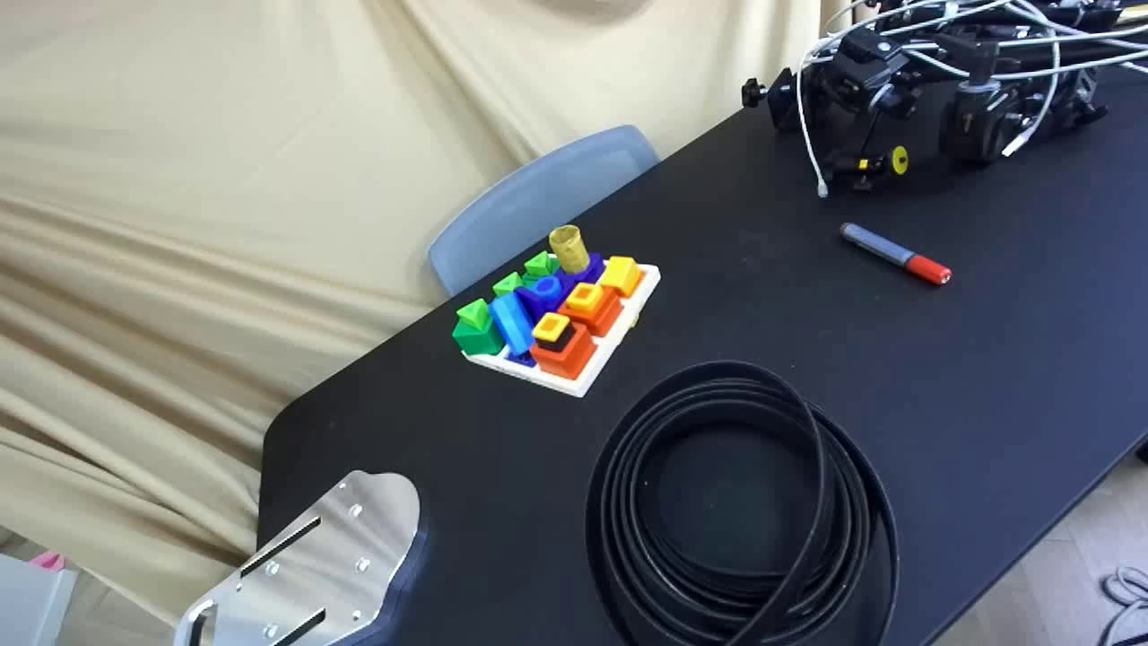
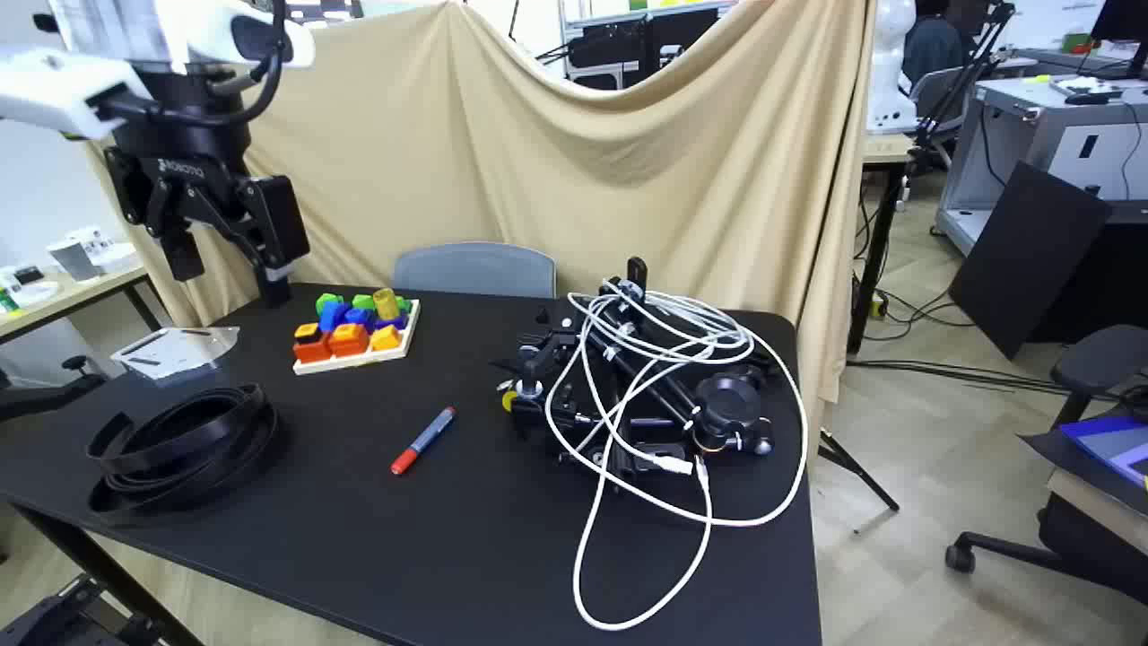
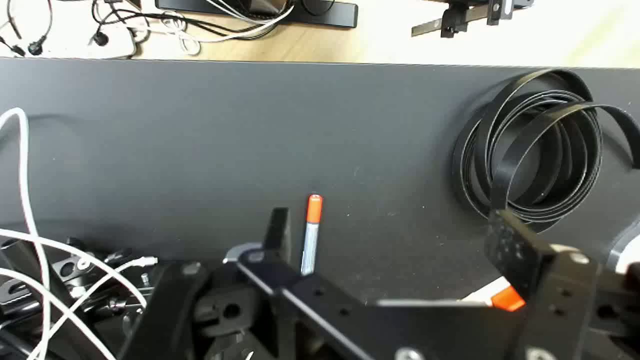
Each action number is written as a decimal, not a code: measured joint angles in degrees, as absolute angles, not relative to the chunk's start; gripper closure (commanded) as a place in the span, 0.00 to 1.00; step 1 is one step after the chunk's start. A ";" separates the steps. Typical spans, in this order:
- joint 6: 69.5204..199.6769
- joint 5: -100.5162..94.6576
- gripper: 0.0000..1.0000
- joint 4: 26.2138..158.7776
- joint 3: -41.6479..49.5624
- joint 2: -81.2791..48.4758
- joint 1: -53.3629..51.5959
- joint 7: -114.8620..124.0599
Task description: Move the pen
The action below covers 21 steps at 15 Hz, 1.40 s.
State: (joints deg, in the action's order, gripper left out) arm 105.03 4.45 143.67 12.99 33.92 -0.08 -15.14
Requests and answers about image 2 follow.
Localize orange puzzle block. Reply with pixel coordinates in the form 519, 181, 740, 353
325, 321, 372, 358

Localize light wooden table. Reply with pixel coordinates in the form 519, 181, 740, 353
0, 246, 165, 353

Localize wooden side desk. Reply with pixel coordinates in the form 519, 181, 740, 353
841, 132, 919, 358

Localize black chair armrest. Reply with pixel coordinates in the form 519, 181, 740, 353
0, 353, 114, 424

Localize black camera rig pile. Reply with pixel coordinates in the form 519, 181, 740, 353
492, 256, 782, 483

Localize grey chair backrest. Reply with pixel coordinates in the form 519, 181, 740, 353
389, 242, 564, 303

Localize blue folder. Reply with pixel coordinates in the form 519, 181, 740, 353
1057, 413, 1148, 493

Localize white shape puzzle board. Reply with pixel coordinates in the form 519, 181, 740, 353
290, 291, 427, 382

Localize black flat panel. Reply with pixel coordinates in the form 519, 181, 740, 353
947, 158, 1114, 363

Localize grey cabinet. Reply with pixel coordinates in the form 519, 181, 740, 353
934, 73, 1148, 261

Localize black office chair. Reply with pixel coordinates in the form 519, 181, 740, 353
944, 321, 1148, 606

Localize black floor cables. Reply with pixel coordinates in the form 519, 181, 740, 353
849, 200, 1062, 395

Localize beige cloth curtain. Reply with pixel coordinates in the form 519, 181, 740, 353
86, 0, 882, 418

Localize blue pen with red cap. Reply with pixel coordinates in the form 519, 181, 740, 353
387, 405, 460, 483

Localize white cable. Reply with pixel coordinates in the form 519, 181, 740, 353
543, 276, 813, 634

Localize grey office chair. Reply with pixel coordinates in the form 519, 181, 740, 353
906, 60, 977, 167

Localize coiled black hose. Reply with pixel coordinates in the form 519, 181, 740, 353
81, 376, 290, 520

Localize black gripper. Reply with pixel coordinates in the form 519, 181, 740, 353
104, 64, 315, 310

